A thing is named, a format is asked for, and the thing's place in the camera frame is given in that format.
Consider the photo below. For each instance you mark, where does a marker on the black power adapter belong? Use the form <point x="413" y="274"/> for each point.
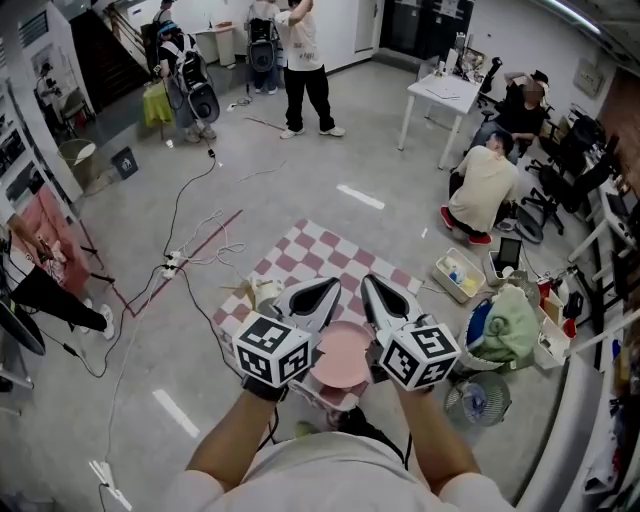
<point x="69" y="348"/>

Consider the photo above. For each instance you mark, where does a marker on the dark grey waste bin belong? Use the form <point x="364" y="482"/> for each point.
<point x="125" y="164"/>

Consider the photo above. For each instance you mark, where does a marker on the red cup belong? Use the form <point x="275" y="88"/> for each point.
<point x="570" y="327"/>

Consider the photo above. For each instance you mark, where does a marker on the white door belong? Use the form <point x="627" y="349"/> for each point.
<point x="367" y="25"/>

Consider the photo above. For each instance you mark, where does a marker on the blue cloth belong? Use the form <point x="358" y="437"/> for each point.
<point x="477" y="320"/>

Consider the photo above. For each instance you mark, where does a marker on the grey wall panel box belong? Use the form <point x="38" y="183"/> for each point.
<point x="587" y="75"/>

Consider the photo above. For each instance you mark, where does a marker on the person's left forearm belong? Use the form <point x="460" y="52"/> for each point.
<point x="230" y="440"/>

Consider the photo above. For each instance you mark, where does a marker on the white storage box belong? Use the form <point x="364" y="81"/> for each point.
<point x="446" y="289"/>

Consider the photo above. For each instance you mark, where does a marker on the yellow-green round tablecloth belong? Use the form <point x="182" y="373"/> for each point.
<point x="156" y="107"/>

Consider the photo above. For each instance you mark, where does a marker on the dark glass door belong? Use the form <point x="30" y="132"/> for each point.
<point x="415" y="30"/>

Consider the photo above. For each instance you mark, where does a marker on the grey mesh bowl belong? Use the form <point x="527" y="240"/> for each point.
<point x="525" y="285"/>

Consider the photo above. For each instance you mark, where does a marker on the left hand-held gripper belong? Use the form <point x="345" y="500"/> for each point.
<point x="272" y="350"/>

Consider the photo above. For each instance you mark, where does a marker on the small white box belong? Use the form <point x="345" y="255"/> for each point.
<point x="495" y="272"/>

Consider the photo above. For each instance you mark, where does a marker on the black tablet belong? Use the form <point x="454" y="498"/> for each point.
<point x="510" y="252"/>

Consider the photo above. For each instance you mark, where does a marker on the black oval pack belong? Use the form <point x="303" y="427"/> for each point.
<point x="204" y="102"/>
<point x="20" y="330"/>
<point x="262" y="57"/>

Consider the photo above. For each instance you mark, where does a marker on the fluorescent ceiling light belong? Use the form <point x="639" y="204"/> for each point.
<point x="575" y="17"/>

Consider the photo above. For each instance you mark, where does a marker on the striped laundry basket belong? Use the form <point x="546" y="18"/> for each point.
<point x="495" y="365"/>

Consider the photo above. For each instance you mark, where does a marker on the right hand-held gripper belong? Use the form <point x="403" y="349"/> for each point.
<point x="420" y="355"/>

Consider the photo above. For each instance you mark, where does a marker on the white mug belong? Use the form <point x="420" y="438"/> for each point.
<point x="265" y="295"/>

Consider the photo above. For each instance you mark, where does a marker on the pink white checkered tablecloth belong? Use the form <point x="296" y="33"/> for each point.
<point x="320" y="250"/>

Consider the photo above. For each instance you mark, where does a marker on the white plastic bin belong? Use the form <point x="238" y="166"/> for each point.
<point x="552" y="345"/>

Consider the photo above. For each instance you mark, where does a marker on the wooden mug stand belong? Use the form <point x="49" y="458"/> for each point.
<point x="249" y="286"/>

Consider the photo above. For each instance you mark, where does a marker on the person's green left shoe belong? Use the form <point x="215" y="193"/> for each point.
<point x="306" y="429"/>

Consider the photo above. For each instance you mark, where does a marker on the white cabinet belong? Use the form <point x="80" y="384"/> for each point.
<point x="220" y="45"/>

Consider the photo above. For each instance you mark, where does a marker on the pink fabric chair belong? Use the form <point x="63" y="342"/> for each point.
<point x="70" y="250"/>

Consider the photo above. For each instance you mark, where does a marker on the green towel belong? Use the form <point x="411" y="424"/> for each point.
<point x="510" y="325"/>

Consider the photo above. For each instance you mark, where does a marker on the white curved counter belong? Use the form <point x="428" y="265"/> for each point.
<point x="565" y="425"/>

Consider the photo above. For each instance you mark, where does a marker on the person's black shorts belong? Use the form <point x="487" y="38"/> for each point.
<point x="357" y="425"/>

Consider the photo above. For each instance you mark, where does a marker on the dark staircase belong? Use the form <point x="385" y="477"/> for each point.
<point x="110" y="60"/>

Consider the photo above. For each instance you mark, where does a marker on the pink plate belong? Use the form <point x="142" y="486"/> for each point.
<point x="342" y="355"/>

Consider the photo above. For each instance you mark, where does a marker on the black wrist band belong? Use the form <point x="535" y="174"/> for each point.
<point x="262" y="387"/>

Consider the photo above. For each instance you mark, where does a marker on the slim white power strip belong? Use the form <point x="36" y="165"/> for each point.
<point x="106" y="472"/>

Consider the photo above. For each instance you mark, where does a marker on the person's right forearm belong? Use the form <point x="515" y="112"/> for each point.
<point x="440" y="450"/>

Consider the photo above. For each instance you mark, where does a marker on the black office chair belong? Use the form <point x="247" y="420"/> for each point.
<point x="495" y="75"/>
<point x="575" y="185"/>
<point x="582" y="135"/>

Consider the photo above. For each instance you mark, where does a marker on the white table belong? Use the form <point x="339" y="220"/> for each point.
<point x="440" y="92"/>

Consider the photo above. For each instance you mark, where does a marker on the person's white t-shirt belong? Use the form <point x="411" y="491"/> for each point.
<point x="325" y="480"/>

